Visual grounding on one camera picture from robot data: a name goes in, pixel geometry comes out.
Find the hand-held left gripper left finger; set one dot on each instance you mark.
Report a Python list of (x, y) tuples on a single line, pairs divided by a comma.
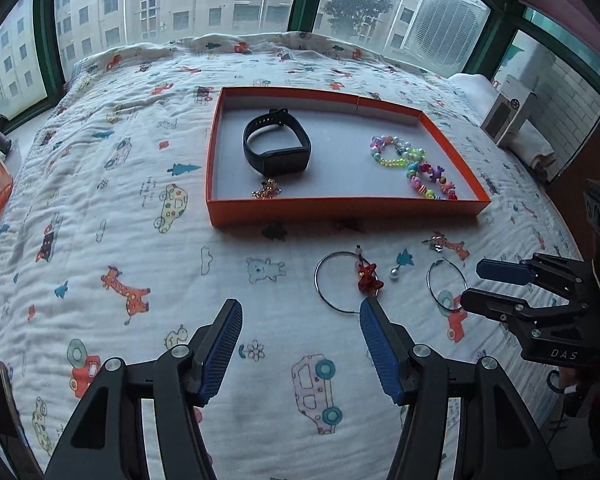
[(220, 355)]

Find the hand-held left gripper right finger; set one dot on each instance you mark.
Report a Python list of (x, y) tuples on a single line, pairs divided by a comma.
[(380, 355)]

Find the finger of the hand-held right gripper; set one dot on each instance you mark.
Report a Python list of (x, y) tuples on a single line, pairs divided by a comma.
[(502, 271), (485, 300)]

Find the silver hoop earring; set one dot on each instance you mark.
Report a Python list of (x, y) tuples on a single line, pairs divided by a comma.
[(428, 285), (316, 281)]

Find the red charm earring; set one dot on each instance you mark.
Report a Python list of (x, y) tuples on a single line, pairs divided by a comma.
[(367, 280)]

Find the pearl stud earring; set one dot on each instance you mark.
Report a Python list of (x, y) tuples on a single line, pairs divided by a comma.
[(394, 273)]

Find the gold charm earring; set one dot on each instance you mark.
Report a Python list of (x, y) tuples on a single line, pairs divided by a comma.
[(269, 190)]

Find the orange shallow tray box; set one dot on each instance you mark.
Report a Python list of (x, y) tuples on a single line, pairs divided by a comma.
[(330, 160)]

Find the black smart band watch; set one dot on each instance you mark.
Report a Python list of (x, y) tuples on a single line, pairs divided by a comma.
[(285, 160)]

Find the white cardboard product box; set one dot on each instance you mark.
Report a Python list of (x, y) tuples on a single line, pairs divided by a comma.
[(507, 115)]

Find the white cartoon printed blanket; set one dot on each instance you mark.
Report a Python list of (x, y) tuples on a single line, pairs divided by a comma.
[(130, 210)]

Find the blue window sticker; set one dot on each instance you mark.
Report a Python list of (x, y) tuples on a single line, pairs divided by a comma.
[(516, 51)]

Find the white louvred air-conditioner cover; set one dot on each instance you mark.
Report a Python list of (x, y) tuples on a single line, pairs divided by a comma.
[(445, 25)]

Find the green tree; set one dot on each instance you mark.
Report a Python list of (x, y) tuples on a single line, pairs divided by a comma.
[(355, 2)]

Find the apartment building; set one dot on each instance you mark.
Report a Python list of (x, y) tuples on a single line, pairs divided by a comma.
[(205, 0)]

